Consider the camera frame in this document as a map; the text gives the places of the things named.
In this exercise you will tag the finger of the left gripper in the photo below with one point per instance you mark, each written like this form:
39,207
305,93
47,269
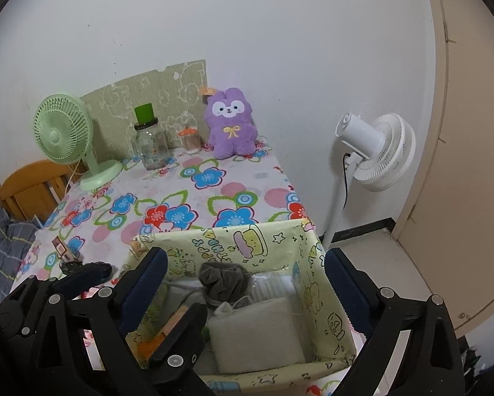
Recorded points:
38,336
174,358

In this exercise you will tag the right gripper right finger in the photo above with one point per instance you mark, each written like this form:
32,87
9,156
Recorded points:
431,363

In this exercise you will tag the purple plush bunny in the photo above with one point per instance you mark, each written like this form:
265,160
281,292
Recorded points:
231,128

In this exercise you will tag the green patterned cardboard sheet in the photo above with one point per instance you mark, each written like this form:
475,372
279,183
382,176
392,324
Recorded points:
174,94

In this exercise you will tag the white standing fan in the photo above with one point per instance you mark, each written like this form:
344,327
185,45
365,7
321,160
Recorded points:
381,153

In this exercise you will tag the wooden chair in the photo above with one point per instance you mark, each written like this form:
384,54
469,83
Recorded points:
36,189

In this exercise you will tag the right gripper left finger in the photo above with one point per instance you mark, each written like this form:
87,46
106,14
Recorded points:
110,317

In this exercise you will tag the grey velvet scrunchie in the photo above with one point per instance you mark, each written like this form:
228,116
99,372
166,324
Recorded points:
223,282

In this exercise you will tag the white towel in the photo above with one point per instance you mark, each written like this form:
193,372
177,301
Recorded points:
258,337

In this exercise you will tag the green cup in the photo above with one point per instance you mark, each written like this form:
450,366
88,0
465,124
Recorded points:
144,114

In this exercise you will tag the beige door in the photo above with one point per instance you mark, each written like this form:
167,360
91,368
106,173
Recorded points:
447,224

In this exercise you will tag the floral tablecloth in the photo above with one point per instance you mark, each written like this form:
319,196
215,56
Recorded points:
190,192

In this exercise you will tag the yellow-green fabric storage box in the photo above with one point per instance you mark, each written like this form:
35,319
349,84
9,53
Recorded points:
287,249

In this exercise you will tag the small colourful carton box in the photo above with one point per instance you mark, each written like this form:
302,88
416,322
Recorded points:
62,250

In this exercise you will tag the blue plaid blanket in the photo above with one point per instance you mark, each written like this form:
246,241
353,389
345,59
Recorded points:
18,251

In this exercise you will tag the small toothpick jar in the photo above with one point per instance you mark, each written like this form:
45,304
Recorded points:
190,139

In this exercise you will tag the green desk fan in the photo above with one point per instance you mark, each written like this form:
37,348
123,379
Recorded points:
64,131

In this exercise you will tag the glass mason jar mug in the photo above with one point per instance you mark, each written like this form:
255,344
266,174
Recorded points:
150,144

